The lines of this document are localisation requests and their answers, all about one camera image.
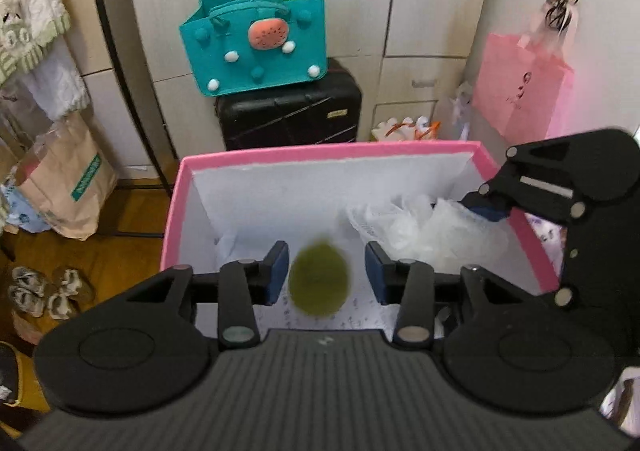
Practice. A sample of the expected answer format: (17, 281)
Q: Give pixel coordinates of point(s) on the green fuzzy ball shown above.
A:
(319, 281)

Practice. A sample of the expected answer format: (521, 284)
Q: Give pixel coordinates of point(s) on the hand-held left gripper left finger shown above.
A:
(276, 273)

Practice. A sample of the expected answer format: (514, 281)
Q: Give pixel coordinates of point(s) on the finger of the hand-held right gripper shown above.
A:
(489, 212)

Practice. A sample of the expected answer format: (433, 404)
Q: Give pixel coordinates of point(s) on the yellow box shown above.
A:
(31, 381)

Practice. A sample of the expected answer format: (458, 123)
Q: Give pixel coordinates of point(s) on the light blue printed bag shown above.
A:
(17, 211)

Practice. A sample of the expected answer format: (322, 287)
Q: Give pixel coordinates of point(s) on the white knit cardigan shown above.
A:
(35, 6)

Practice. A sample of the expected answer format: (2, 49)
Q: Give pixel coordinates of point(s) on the pink cardboard box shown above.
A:
(172, 221)

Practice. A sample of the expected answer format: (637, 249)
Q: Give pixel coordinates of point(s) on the white and orange bag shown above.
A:
(405, 128)

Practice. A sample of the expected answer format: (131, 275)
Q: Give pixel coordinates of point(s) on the white plastic bag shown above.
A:
(430, 231)

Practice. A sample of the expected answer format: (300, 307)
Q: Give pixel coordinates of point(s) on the clear plastic wrapper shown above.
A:
(462, 106)

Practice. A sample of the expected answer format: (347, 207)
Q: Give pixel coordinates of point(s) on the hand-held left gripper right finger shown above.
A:
(376, 273)

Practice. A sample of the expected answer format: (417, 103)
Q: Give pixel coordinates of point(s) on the black suitcase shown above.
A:
(290, 121)

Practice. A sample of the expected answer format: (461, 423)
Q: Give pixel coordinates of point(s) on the teal felt tote bag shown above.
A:
(260, 66)

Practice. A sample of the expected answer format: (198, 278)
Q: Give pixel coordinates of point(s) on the black metal clothes rack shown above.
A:
(117, 61)

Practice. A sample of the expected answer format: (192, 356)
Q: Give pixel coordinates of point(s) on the brown paper bag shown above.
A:
(65, 181)

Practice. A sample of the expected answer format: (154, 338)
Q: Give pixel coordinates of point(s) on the pink paper bag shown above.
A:
(520, 91)

